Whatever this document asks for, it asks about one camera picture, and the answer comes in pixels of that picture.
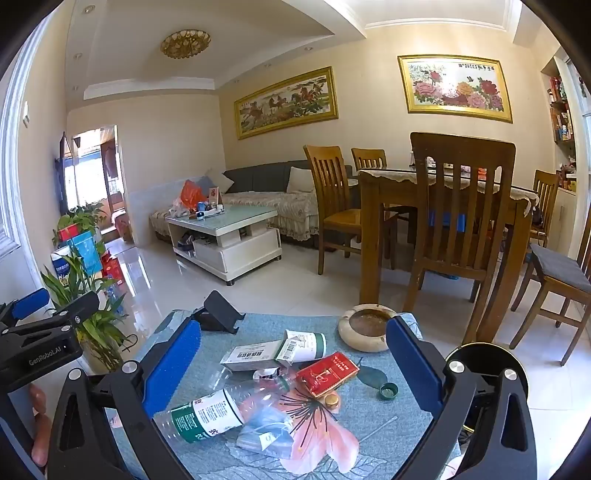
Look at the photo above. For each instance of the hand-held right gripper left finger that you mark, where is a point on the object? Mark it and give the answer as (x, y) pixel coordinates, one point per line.
(171, 367)

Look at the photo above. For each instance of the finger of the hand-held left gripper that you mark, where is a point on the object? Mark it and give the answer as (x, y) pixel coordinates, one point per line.
(30, 303)
(78, 305)

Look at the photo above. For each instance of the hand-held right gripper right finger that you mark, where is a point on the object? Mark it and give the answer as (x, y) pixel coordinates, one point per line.
(413, 367)

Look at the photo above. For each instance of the green bottle cap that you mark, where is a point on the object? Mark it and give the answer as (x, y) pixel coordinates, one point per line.
(388, 391)

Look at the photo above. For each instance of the clear plastic bottle green label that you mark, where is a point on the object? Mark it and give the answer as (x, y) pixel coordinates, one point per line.
(207, 410)

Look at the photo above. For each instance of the black round trash bin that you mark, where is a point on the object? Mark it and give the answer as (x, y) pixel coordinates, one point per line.
(485, 356)

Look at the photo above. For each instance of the white green medicine box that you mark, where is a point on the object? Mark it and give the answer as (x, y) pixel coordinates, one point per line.
(249, 355)

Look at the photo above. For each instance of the small gold cap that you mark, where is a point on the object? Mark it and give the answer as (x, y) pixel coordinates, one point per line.
(331, 399)

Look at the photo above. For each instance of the clear plastic packet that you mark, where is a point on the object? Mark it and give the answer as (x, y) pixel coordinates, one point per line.
(268, 434)

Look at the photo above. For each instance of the person's left hand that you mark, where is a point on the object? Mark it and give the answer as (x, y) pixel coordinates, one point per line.
(40, 424)

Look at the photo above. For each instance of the lucky bamboo plant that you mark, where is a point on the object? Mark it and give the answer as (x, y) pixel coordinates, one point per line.
(99, 323)

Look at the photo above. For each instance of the red gift boxes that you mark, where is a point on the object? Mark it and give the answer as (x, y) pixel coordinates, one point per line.
(113, 270)

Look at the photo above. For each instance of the blue gift box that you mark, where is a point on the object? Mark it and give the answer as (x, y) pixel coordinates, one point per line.
(87, 254)

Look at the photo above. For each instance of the round stone ashtray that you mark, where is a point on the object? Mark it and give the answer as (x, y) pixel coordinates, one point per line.
(364, 325)

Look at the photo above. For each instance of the blue floral tablecloth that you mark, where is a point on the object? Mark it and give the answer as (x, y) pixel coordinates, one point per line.
(369, 415)

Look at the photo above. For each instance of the small red box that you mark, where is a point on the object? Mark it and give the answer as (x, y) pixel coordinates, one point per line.
(68, 233)

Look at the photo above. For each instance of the black phone stand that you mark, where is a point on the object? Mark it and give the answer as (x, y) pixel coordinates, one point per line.
(221, 307)

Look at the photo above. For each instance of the green pothos plant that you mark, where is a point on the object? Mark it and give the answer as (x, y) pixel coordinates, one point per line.
(83, 217)

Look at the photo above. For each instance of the red cigarette pack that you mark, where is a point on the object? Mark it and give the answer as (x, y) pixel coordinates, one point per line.
(323, 374)

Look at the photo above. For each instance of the white paper cup green band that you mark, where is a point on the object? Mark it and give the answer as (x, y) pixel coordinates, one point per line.
(307, 346)

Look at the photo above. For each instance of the tall wooden dining chair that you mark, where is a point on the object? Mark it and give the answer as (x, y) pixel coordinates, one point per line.
(461, 254)

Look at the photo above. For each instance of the black television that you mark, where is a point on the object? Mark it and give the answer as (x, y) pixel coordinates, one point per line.
(62, 170)

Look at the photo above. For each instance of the white coffee table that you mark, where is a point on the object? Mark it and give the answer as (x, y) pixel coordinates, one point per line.
(240, 249)

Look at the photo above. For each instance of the wooden dining table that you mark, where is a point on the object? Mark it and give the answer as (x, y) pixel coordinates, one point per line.
(374, 230)

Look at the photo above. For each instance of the blue storage box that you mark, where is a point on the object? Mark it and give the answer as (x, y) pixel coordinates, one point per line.
(436, 219)

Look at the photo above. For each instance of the orange plastic bag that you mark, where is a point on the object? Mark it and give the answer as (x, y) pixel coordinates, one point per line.
(191, 194)

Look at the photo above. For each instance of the wooden chair grey cushion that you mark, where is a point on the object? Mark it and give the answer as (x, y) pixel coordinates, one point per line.
(561, 270)

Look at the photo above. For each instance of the light grey pillow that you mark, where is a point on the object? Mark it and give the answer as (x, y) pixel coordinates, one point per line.
(217, 180)

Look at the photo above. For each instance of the lace table cover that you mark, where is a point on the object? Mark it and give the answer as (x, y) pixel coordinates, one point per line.
(392, 175)

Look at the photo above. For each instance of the dark grey sofa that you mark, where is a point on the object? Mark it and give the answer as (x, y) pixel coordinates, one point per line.
(258, 177)

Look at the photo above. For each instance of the white display cabinet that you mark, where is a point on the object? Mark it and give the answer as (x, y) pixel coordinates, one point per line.
(565, 221)

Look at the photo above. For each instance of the white pillow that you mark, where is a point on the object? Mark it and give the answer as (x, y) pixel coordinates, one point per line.
(299, 180)

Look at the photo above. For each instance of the framed flower painting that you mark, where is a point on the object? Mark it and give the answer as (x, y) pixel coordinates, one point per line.
(455, 87)

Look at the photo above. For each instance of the gold ceiling lamp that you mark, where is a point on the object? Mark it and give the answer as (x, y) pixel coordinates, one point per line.
(185, 44)

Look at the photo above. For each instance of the framed horse painting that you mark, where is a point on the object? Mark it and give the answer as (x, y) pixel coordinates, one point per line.
(286, 102)

